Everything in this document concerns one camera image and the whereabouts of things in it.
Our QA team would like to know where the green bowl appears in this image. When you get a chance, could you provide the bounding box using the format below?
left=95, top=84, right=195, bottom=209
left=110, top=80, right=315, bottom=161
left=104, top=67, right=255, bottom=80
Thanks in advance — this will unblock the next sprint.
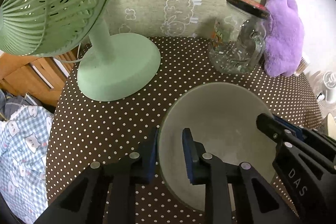
left=158, top=83, right=276, bottom=211

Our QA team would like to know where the white standing fan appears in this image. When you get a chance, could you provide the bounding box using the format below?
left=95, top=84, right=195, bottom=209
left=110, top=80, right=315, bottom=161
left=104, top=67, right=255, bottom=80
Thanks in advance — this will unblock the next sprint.
left=317, top=72, right=336, bottom=103

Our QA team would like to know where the cotton swab container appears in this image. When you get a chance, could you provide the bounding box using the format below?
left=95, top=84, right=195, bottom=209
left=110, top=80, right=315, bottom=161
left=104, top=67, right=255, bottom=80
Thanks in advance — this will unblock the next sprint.
left=294, top=58, right=309, bottom=77

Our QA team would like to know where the brown polka dot tablecloth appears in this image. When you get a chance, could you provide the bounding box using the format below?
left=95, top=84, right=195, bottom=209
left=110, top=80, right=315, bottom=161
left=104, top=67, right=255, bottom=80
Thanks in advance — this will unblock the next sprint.
left=46, top=37, right=322, bottom=202

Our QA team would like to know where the purple plush toy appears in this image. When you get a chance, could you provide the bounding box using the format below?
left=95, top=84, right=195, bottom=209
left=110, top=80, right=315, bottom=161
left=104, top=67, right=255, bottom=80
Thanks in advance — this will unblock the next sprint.
left=264, top=0, right=304, bottom=77

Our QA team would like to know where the blue checkered blanket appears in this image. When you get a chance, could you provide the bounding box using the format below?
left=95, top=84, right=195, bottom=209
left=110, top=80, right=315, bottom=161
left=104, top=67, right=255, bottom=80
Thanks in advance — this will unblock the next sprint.
left=1, top=106, right=54, bottom=223

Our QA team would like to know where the glass jar dark lid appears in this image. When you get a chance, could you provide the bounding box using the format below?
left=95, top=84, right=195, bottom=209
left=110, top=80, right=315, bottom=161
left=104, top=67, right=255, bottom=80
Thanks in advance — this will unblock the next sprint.
left=209, top=0, right=269, bottom=75

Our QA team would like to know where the green desk fan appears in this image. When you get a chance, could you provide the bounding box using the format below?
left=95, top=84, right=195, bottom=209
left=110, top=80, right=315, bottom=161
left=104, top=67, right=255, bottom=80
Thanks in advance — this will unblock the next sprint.
left=1, top=0, right=161, bottom=102

